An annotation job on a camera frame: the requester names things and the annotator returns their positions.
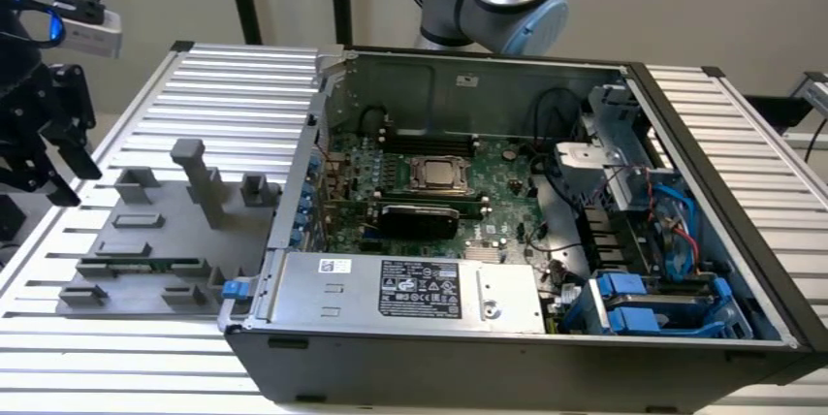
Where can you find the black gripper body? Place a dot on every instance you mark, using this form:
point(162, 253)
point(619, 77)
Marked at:
point(19, 105)

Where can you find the green RAM stick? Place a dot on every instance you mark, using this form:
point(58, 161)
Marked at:
point(153, 265)

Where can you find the black RAM slots bank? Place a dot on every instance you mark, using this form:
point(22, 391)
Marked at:
point(430, 143)

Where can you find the grey parts rack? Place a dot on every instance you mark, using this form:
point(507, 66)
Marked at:
point(162, 240)

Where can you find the blue case latch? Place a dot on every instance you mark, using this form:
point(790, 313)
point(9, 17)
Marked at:
point(234, 289)

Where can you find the grey power supply unit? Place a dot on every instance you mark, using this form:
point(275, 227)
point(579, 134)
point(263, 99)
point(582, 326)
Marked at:
point(362, 289)

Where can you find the CPU in metal socket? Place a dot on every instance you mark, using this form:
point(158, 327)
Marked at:
point(437, 172)

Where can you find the black graphics card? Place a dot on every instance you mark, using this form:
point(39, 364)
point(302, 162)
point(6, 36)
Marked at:
point(421, 221)

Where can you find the round coin battery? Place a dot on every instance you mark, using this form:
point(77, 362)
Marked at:
point(511, 153)

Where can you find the silver chipset heat sink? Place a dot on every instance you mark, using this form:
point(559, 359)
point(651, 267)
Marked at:
point(483, 254)

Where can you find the green motherboard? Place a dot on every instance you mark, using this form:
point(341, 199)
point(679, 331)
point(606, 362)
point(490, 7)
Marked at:
point(511, 201)

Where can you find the black open PC case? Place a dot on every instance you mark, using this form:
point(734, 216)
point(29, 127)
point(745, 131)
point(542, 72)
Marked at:
point(453, 366)

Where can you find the metal drive cage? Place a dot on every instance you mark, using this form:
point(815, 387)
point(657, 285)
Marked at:
point(615, 158)

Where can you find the blue disk bay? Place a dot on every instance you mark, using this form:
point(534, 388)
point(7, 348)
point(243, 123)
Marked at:
point(631, 298)

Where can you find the black box on stand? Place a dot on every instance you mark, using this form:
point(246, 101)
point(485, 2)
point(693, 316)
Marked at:
point(773, 112)

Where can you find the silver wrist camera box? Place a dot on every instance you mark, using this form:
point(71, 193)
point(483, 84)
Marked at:
point(91, 37)

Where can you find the aluminium rail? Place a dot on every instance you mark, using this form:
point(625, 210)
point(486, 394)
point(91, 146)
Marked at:
point(813, 90)

